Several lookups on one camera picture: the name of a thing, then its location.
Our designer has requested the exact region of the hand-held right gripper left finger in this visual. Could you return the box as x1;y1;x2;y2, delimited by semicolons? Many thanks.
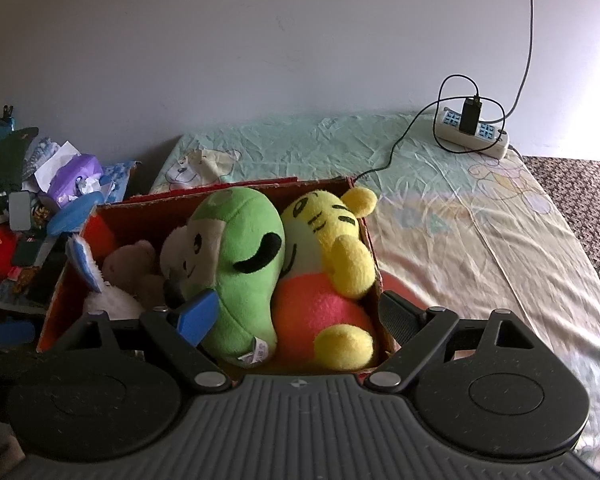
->
45;287;233;393

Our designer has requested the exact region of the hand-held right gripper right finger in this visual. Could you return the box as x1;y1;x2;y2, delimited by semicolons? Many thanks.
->
362;290;564;393

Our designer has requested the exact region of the green plush toy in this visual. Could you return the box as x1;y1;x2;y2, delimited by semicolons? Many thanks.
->
159;186;287;367

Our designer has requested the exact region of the yellow tiger plush toy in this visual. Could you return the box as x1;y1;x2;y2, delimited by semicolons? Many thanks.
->
272;187;379;372

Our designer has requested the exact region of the pink teddy bear plush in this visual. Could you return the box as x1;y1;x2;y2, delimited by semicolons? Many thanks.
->
102;240;168;311

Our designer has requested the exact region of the white rabbit plush toy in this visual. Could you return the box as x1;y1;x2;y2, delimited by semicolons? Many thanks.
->
66;236;146;322

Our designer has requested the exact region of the red cardboard box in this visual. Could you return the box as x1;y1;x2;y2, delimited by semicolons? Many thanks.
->
36;176;425;376

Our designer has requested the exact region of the blue oval lid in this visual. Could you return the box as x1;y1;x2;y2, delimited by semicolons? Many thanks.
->
47;191;104;237

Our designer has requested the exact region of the blue printed packet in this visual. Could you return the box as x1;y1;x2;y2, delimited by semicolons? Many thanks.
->
100;160;142;196

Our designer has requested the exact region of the purple tissue pack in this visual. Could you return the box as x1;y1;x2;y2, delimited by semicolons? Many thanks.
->
47;154;104;203

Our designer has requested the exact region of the white power strip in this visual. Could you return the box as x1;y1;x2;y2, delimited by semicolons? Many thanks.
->
435;107;510;161

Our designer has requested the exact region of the grey phone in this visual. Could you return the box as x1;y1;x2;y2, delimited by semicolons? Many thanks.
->
9;191;32;231

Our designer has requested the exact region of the white crumpled paper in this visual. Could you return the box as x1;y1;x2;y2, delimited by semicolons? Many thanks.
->
34;141;81;191

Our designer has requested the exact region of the black charger adapter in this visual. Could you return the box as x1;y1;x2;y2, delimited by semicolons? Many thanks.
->
460;96;483;136

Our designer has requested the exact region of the brown patterned blanket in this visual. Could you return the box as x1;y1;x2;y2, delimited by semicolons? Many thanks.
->
522;155;600;316

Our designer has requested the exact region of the dark green cloth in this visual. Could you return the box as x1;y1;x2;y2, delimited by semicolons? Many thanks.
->
0;127;40;196

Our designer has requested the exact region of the black charging cable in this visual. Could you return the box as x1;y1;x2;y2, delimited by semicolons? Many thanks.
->
355;74;508;181

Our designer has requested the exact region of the grey power strip cord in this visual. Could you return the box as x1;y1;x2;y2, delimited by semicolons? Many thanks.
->
504;0;538;121

